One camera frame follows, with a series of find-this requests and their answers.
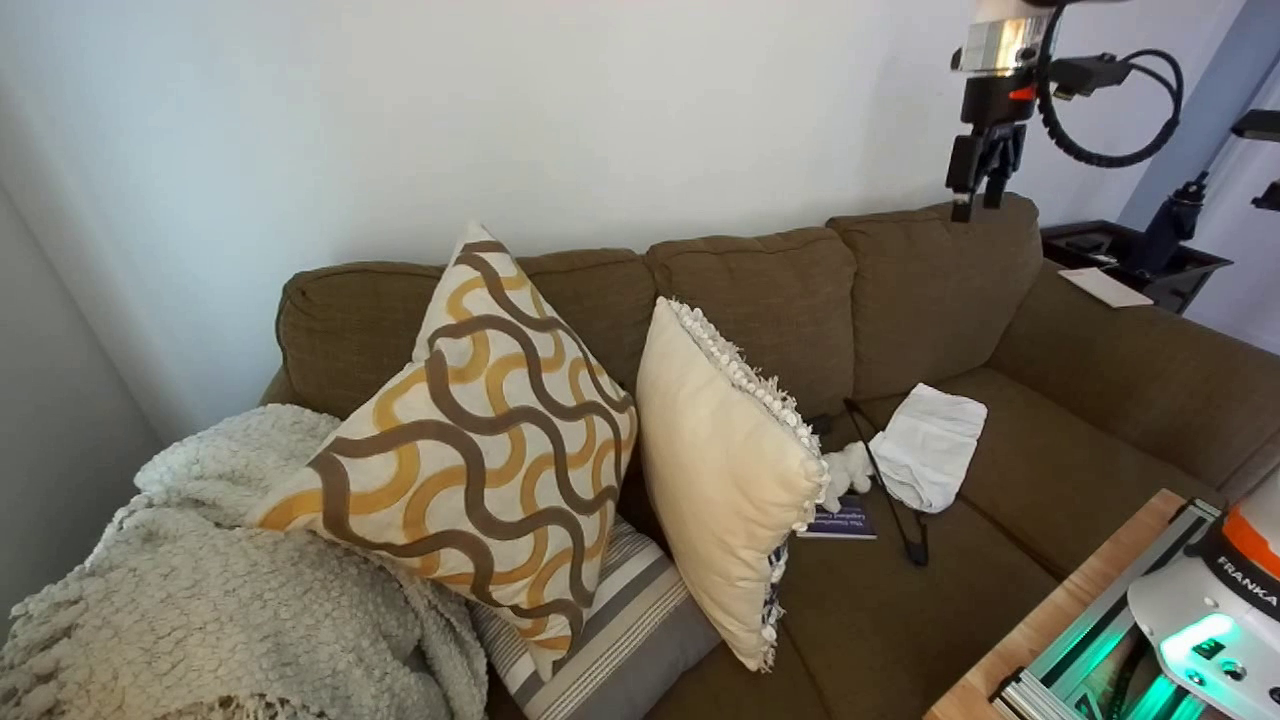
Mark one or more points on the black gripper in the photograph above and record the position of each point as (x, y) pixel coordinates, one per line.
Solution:
(991, 126)

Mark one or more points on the white fluffy toy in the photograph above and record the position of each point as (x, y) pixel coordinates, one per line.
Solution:
(846, 474)

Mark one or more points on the brown fabric sofa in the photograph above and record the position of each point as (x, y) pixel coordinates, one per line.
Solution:
(1065, 441)

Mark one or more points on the cream fluffy blanket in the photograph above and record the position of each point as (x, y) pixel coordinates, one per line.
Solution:
(201, 602)

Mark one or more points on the white paper sheet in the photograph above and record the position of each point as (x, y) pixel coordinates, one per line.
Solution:
(1104, 286)

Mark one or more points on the black side table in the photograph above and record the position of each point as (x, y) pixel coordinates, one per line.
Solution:
(1135, 253)

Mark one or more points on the white folded cloth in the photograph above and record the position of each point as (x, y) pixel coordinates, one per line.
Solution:
(933, 445)

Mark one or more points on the purple book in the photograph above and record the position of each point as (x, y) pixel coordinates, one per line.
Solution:
(843, 525)

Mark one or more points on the cream pillow with blue tassels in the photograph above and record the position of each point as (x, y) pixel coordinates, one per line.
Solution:
(721, 481)

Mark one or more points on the brown gold wave pillow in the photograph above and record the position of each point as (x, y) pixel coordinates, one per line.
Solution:
(464, 441)

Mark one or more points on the grey striped pillow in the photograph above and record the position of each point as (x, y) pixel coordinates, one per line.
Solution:
(613, 641)

